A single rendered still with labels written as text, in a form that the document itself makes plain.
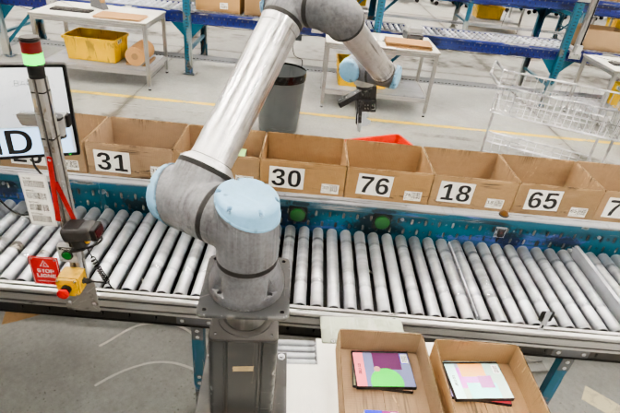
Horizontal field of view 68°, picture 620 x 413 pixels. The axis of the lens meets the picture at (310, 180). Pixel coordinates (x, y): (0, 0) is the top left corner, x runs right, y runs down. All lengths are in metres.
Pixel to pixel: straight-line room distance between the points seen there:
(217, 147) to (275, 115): 3.49
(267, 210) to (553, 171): 1.92
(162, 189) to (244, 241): 0.25
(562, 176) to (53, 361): 2.73
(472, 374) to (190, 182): 1.09
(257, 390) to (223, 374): 0.11
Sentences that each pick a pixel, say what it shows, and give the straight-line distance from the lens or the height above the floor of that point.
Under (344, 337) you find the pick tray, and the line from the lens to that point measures 1.61.
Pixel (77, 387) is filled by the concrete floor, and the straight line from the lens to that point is 2.59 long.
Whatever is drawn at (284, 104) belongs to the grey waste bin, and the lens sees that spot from 4.56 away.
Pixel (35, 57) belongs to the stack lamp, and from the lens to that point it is 1.47.
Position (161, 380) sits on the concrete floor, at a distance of 2.52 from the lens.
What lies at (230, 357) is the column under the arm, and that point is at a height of 1.01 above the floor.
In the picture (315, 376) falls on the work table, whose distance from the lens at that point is 1.58.
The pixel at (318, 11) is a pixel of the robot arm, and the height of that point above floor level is 1.80.
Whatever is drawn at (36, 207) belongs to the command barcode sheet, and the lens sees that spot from 1.72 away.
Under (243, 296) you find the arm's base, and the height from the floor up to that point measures 1.23.
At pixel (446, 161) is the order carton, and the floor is 0.98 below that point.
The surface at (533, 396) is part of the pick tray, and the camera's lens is 1.68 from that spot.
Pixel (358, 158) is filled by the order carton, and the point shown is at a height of 0.95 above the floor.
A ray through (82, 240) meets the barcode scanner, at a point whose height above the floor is 1.05.
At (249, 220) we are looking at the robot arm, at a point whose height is 1.44.
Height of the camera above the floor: 2.02
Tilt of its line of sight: 30 degrees down
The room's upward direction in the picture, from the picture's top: 6 degrees clockwise
